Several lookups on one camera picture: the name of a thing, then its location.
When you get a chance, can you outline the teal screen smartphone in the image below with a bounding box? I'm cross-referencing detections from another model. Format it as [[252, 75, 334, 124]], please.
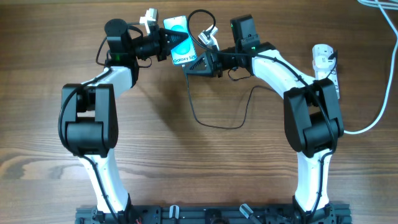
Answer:
[[163, 16, 197, 66]]

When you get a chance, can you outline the black USB charging cable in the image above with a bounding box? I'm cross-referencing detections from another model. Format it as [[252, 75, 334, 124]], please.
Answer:
[[181, 49, 340, 130]]

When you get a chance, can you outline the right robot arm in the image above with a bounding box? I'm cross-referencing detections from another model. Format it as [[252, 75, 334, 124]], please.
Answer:
[[184, 14, 344, 223]]

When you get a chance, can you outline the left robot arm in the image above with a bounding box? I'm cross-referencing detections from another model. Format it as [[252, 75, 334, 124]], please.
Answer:
[[58, 19, 189, 223]]

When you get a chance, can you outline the white USB charger plug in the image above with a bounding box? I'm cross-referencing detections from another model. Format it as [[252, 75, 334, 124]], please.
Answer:
[[312, 53, 337, 72]]

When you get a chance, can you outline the white power strip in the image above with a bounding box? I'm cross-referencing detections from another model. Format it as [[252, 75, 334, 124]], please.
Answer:
[[312, 44, 340, 98]]

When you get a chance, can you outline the right camera black cable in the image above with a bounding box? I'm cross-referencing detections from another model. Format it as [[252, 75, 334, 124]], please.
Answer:
[[186, 9, 336, 224]]

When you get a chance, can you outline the white power strip cord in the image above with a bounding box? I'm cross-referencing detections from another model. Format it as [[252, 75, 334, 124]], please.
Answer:
[[343, 0, 398, 135]]

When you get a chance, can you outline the white cable bundle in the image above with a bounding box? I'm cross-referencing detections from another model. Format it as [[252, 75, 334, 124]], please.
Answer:
[[356, 0, 398, 11]]

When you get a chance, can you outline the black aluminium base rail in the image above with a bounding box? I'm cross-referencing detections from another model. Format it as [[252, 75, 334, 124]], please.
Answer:
[[75, 203, 353, 224]]

